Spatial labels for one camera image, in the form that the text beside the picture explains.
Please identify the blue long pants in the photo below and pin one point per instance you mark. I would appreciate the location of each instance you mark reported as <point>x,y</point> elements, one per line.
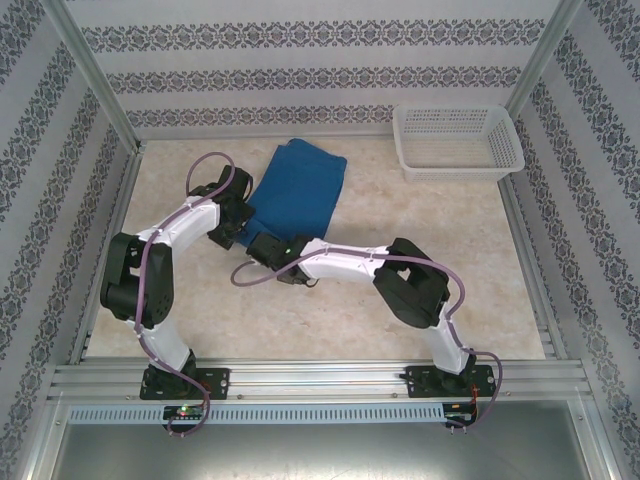
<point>300,190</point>

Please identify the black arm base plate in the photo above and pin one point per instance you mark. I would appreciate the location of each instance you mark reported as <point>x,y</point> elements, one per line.
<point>215,382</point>
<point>420,382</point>

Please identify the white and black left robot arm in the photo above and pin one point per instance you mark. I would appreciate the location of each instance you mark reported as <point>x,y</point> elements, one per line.
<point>160,345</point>

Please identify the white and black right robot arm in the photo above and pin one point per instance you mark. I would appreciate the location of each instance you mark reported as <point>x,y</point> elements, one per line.
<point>345,262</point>

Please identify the aluminium side rail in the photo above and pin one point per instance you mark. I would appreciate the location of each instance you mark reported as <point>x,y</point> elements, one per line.
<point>535,270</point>
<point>107,255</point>

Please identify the aluminium frame post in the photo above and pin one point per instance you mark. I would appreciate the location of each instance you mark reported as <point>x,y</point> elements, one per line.
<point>95,75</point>
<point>542,57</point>

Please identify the small green circuit board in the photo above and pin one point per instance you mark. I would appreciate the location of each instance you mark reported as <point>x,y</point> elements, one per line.
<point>460,417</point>
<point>184,411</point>

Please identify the aluminium mounting rail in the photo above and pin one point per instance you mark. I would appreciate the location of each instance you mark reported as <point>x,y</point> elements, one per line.
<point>320,380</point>

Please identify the white plastic perforated basket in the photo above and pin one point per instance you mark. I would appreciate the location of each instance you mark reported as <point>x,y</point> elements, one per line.
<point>495,142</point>

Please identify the grey metal panel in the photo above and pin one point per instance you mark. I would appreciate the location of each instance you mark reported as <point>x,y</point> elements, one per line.
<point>320,450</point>

